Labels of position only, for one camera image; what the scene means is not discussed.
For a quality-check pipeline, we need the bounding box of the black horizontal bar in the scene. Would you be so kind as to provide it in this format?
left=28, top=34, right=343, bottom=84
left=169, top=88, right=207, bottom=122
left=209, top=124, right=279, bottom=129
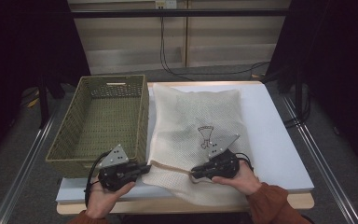
left=70, top=7, right=291, bottom=19

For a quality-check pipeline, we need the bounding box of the person's right hand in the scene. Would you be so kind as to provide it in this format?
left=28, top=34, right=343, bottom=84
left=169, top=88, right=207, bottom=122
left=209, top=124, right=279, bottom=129
left=211, top=161, right=263, bottom=197

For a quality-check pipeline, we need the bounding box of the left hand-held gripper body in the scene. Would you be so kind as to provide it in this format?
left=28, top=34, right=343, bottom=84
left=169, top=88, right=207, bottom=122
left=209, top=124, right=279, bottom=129
left=97, top=143, right=142, bottom=192

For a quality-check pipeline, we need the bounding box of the light blue table mat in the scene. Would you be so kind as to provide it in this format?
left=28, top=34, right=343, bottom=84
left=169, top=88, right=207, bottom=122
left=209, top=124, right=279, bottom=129
left=55, top=84, right=315, bottom=204

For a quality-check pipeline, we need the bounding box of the left hand-held gripper cable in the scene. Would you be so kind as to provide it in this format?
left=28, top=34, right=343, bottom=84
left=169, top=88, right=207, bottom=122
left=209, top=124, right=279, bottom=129
left=84, top=150, right=112, bottom=208

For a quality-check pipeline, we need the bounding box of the white mesh laundry bag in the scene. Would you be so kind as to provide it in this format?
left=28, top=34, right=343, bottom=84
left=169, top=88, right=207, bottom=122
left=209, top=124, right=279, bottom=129
left=141, top=82, right=254, bottom=207

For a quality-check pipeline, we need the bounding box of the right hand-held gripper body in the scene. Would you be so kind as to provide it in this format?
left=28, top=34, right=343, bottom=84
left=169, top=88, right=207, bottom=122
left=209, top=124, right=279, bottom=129
left=206, top=133, right=241, bottom=181

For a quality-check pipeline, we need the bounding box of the metal floor rail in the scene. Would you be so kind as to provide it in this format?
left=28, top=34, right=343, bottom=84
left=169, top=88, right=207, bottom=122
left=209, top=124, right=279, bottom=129
left=281, top=94, right=358, bottom=224
left=0, top=105, right=63, bottom=224

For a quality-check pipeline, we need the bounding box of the person's left hand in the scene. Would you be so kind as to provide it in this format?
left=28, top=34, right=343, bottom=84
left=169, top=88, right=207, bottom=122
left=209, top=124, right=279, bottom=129
left=85, top=178, right=136, bottom=220

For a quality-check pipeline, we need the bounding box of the black wall cable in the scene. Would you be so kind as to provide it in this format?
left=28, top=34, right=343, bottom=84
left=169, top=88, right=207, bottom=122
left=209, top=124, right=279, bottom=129
left=158, top=16, right=272, bottom=82

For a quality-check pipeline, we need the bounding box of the white wall socket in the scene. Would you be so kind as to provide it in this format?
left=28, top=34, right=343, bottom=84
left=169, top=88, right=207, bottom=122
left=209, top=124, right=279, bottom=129
left=155, top=0, right=178, bottom=10

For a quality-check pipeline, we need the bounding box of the hand-held gripper cable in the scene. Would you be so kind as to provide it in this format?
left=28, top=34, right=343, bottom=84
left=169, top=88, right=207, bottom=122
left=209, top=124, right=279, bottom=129
left=84, top=150, right=112, bottom=208
left=233, top=151, right=255, bottom=173

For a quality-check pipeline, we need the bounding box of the black metal stand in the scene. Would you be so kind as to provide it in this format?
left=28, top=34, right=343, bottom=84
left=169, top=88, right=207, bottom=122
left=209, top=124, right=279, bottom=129
left=293, top=66, right=312, bottom=120
left=36, top=70, right=67, bottom=131

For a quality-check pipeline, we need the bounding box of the green woven basket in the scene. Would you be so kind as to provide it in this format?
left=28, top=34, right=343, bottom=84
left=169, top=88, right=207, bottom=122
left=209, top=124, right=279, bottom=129
left=45, top=74, right=150, bottom=179

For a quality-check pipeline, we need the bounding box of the right hand-held gripper cable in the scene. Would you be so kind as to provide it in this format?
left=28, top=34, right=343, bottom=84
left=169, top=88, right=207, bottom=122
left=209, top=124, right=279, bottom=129
left=233, top=151, right=255, bottom=173

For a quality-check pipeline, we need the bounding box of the dark curtain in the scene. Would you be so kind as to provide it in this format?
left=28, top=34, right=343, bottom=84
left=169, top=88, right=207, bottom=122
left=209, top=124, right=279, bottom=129
left=0, top=0, right=91, bottom=166
left=260, top=0, right=358, bottom=175

